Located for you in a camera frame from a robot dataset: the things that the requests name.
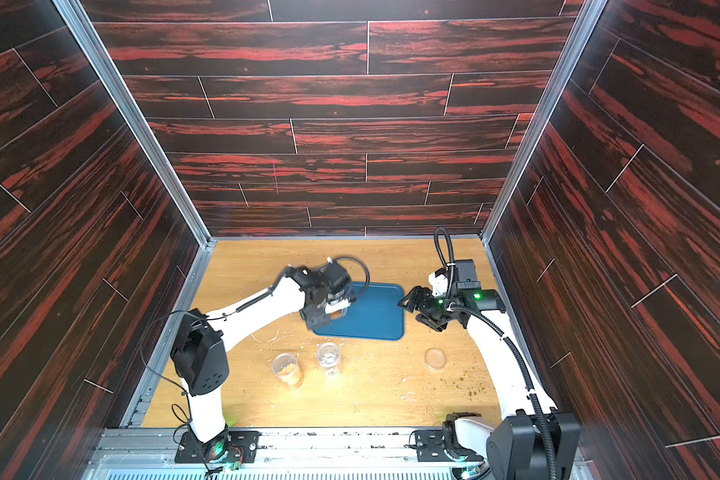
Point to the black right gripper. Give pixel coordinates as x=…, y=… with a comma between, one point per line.
x=426, y=305

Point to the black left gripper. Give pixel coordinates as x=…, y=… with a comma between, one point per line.
x=319, y=322

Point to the clear round jar lid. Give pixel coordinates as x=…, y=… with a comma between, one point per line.
x=435, y=359

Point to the clear plastic cookie jar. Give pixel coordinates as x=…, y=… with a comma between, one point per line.
x=337, y=309

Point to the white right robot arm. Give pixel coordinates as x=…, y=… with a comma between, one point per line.
x=534, y=439

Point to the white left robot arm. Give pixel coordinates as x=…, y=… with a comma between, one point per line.
x=202, y=341

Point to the clear empty plastic jar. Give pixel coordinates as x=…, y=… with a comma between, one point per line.
x=329, y=356

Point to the clear jar with yellow snacks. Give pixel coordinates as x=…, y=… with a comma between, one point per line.
x=286, y=368

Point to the blue plastic tray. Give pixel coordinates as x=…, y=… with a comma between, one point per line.
x=374, y=316

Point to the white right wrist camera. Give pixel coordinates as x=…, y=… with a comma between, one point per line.
x=439, y=282

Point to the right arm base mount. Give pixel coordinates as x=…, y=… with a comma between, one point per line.
x=441, y=445

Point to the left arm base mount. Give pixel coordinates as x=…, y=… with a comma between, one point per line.
x=230, y=449

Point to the aluminium corner post left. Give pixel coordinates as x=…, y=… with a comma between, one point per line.
x=83, y=31

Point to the aluminium corner post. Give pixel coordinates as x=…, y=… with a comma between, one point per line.
x=580, y=34
x=83, y=31

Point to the aluminium corner post right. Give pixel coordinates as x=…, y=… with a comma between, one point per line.
x=580, y=34

